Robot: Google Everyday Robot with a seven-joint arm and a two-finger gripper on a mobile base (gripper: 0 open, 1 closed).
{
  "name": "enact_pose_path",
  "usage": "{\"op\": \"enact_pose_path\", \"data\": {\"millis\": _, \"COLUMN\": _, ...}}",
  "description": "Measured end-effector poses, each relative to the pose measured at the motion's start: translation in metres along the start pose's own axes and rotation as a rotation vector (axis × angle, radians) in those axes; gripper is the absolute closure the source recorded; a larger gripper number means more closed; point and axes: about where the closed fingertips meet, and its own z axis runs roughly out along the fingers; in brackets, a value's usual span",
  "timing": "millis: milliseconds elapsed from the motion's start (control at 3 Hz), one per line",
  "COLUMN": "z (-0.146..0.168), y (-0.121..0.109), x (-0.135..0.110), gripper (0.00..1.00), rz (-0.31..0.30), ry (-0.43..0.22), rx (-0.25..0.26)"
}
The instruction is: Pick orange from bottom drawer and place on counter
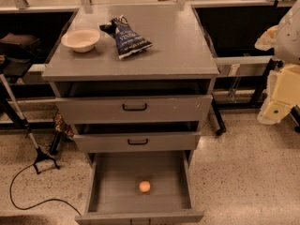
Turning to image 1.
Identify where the black top drawer handle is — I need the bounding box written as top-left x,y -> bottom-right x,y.
122,103 -> 148,112

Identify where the black drawer handle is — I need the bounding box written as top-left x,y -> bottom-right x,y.
127,139 -> 149,146
122,103 -> 148,112

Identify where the grey bottom drawer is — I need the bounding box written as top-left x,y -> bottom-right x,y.
75,151 -> 203,225

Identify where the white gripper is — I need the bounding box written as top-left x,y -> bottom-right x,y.
257,64 -> 300,125

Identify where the grey drawer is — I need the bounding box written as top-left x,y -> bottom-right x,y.
74,122 -> 200,153
56,81 -> 212,124
75,151 -> 203,225

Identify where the white bowl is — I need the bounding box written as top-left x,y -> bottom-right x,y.
61,28 -> 100,53

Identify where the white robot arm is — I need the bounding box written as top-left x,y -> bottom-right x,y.
255,0 -> 300,125

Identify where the black and silver tripod leg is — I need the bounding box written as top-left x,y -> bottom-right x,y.
0,74 -> 60,174

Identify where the grey top drawer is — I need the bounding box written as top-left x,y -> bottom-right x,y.
56,81 -> 212,124

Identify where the small orange fruit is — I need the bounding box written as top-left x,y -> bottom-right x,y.
139,181 -> 151,193

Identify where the grey drawer cabinet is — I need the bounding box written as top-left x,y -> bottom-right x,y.
41,3 -> 220,161

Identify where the black floor cable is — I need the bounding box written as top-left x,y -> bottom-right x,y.
8,163 -> 83,217

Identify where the dark chair seat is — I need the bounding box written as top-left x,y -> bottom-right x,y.
0,33 -> 40,59

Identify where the black metal stand leg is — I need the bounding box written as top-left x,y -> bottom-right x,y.
212,97 -> 226,136

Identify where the dark blue chip bag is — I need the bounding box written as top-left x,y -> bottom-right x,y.
99,15 -> 153,59

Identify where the grey middle drawer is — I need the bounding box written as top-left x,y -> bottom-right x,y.
74,122 -> 200,153

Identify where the black middle drawer handle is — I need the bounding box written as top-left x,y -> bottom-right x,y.
127,139 -> 149,146

